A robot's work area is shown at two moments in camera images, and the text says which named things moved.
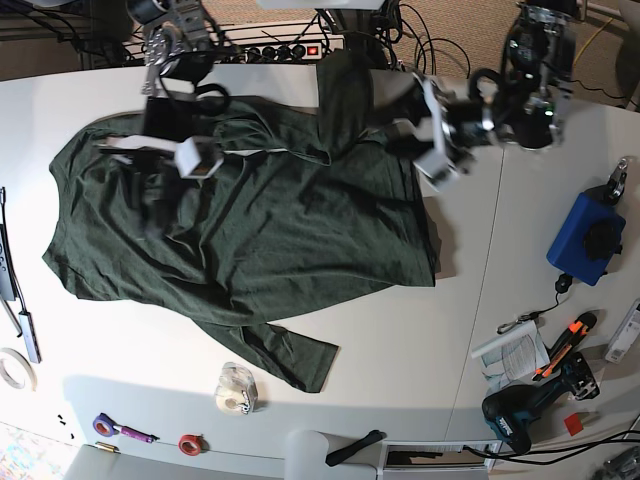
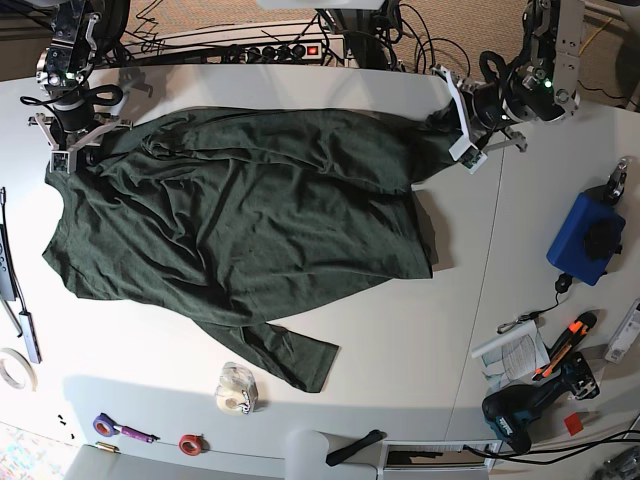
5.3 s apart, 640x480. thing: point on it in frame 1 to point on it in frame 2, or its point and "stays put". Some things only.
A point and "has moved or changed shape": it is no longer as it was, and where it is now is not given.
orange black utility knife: x=579 y=329 stays put
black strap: x=337 y=455 stays put
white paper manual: x=513 y=356 stays put
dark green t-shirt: x=312 y=198 has moved or changed shape
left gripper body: x=170 y=125 to x=86 y=140
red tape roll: x=193 y=444 stays put
